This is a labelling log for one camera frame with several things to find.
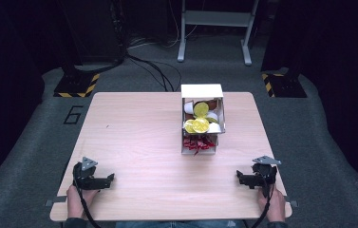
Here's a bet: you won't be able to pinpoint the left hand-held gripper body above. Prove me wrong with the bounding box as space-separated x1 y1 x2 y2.
72 156 105 191

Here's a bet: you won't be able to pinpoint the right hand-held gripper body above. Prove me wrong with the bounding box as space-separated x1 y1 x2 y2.
246 155 283 198

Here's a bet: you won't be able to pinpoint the person's left hand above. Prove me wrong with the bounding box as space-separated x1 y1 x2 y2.
66 184 99 219

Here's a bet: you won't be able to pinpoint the person's right hand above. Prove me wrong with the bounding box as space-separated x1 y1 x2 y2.
256 184 287 223

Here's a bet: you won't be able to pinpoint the pile of red packets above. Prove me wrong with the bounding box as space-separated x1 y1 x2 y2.
182 134 217 156

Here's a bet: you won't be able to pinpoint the pile of foil-lidded capsules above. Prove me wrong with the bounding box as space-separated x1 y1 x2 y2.
183 100 222 135

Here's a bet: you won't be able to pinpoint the black base with striped tape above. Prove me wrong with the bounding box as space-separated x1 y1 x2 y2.
53 65 101 99
260 67 308 99

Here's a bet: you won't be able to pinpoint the white two-tier cardboard box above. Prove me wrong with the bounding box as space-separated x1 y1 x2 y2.
179 83 227 156

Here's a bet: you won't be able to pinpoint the white metal stand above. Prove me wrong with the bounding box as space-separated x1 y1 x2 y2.
177 0 260 67

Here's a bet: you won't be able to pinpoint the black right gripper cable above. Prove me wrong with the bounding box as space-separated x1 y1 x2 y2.
250 175 275 228

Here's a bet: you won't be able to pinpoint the grey table bracket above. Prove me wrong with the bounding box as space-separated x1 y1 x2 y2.
283 196 299 209
44 196 68 208

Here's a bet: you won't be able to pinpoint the bundle of black floor cables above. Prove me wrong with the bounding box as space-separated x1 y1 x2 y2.
116 34 183 93

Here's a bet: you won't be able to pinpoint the white floor cable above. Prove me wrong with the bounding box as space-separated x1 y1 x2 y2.
127 0 199 50

